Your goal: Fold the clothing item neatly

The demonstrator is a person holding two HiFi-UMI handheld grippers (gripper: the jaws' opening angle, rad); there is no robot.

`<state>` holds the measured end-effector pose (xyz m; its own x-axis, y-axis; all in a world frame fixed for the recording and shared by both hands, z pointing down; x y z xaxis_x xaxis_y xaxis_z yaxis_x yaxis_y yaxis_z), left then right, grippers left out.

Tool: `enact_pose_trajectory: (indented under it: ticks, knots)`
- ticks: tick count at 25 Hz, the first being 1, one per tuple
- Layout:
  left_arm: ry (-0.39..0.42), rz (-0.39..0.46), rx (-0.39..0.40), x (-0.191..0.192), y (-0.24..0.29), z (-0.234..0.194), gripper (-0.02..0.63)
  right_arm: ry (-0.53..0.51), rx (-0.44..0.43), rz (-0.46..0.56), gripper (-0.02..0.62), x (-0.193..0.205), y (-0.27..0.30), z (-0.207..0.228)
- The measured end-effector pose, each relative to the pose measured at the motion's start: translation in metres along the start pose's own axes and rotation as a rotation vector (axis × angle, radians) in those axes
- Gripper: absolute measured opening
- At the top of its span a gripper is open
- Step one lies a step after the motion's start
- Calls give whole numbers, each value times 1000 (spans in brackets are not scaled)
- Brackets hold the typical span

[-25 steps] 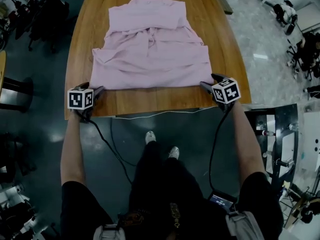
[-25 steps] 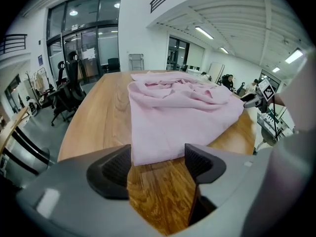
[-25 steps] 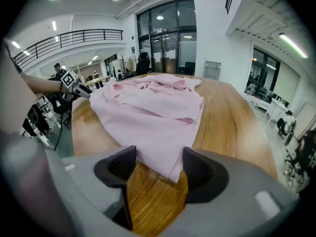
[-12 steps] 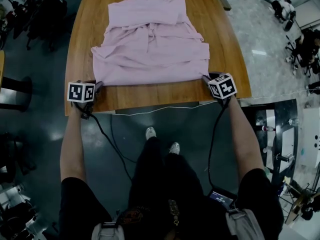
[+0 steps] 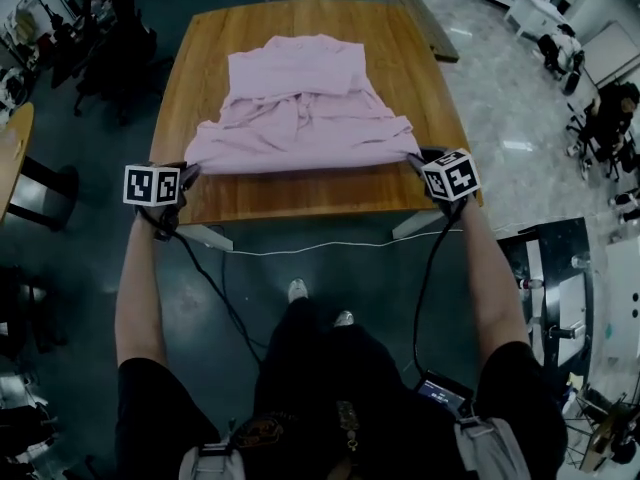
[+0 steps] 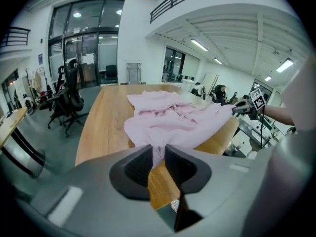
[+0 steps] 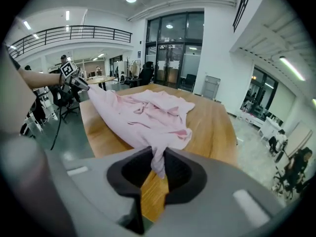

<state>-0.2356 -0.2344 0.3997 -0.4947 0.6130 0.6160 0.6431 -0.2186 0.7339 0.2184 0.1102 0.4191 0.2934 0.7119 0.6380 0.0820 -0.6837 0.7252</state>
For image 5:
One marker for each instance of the person's left forearm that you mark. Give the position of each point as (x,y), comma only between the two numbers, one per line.
(140,298)

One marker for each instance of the person's right shoe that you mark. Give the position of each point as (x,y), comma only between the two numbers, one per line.
(344,318)

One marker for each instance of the person's shoe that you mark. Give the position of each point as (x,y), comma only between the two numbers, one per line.
(344,318)
(298,289)

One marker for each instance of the person's right forearm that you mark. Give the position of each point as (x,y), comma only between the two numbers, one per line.
(495,288)

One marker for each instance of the white table leg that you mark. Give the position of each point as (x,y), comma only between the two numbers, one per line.
(417,225)
(210,238)

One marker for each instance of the black ergonomic chair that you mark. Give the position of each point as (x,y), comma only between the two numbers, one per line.
(115,43)

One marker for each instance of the beige board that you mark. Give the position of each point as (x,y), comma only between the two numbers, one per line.
(612,50)

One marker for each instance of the clear plastic bottle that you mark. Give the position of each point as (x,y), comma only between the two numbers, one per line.
(581,260)

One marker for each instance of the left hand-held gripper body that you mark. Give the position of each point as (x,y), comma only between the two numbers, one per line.
(150,185)

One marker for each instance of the dark wooden platform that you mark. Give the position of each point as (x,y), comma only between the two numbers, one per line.
(420,13)

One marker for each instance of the black scooter with white cover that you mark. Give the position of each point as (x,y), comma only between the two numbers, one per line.
(562,50)

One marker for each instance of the black frame table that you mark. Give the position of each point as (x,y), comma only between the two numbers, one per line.
(560,248)

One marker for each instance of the round wooden table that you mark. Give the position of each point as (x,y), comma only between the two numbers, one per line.
(12,158)

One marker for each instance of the white panel box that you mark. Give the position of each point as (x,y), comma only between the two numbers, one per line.
(625,298)

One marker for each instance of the black screen device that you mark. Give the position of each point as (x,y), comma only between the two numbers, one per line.
(442,392)

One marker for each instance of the pink shirt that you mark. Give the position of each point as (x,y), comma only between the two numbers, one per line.
(300,118)

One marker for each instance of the person's black t-shirt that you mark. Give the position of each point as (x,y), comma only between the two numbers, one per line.
(325,393)

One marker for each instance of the white cabinet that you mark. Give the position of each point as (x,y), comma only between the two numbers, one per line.
(532,10)

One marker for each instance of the clothes rack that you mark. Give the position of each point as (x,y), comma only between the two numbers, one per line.
(25,18)

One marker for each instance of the person's left shoe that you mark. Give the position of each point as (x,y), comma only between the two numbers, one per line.
(298,289)

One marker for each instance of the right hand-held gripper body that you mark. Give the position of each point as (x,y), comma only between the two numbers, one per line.
(452,178)

